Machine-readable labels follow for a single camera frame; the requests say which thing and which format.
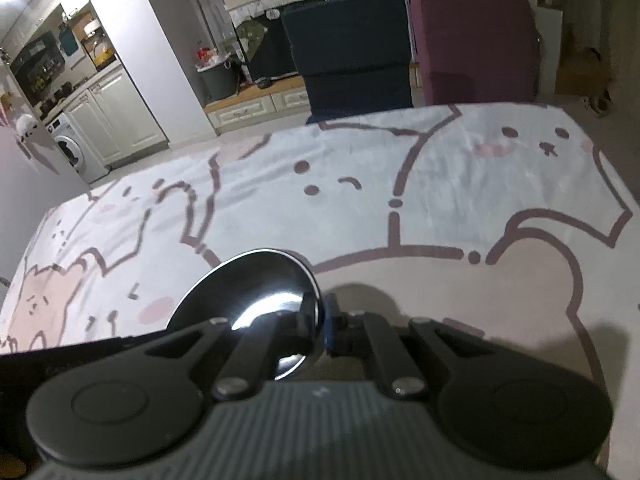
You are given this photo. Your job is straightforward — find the dark blue chair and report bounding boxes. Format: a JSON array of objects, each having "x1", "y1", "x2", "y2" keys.
[{"x1": 280, "y1": 0, "x2": 416, "y2": 116}]

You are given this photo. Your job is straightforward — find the round steel bowl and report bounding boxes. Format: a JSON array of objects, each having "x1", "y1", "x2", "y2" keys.
[{"x1": 167, "y1": 247, "x2": 326, "y2": 381}]

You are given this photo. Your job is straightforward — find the dark green trash bin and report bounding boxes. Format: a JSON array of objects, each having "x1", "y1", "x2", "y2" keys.
[{"x1": 197, "y1": 62, "x2": 238, "y2": 102}]

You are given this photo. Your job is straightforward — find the black kitchen appliance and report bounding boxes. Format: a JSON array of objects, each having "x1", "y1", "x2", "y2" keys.
[{"x1": 10, "y1": 30, "x2": 66, "y2": 93}]

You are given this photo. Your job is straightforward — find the low wooden cabinet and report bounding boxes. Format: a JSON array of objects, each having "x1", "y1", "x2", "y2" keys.
[{"x1": 205, "y1": 75, "x2": 311, "y2": 131}]

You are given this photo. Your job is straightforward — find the dark printed curtain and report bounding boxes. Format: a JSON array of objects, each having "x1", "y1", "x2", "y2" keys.
[{"x1": 235, "y1": 12, "x2": 296, "y2": 83}]

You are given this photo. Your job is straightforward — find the white washing machine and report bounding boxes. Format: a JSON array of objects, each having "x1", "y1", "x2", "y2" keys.
[{"x1": 47, "y1": 112, "x2": 108, "y2": 183}]

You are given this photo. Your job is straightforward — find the dark shoe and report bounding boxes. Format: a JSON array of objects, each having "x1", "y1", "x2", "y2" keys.
[{"x1": 585, "y1": 92, "x2": 613, "y2": 116}]

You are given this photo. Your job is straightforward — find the cardboard box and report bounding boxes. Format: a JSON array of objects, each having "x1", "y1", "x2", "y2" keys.
[{"x1": 555, "y1": 7, "x2": 613, "y2": 96}]

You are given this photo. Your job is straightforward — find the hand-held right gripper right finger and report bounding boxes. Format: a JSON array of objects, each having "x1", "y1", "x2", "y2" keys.
[{"x1": 322, "y1": 294, "x2": 506, "y2": 401}]

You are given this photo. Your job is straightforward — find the cartoon printed tablecloth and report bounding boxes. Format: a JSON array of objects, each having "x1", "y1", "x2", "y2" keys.
[{"x1": 0, "y1": 102, "x2": 640, "y2": 480}]

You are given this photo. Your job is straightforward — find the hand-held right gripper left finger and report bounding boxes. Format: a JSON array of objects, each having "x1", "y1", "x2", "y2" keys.
[{"x1": 127, "y1": 292, "x2": 321, "y2": 401}]

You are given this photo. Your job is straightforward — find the white kitchen cabinet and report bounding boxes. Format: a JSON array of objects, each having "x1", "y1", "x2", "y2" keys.
[{"x1": 65, "y1": 65, "x2": 168, "y2": 166}]

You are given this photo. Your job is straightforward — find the maroon chair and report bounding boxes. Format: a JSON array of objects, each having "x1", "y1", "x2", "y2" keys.
[{"x1": 409, "y1": 0, "x2": 543, "y2": 107}]

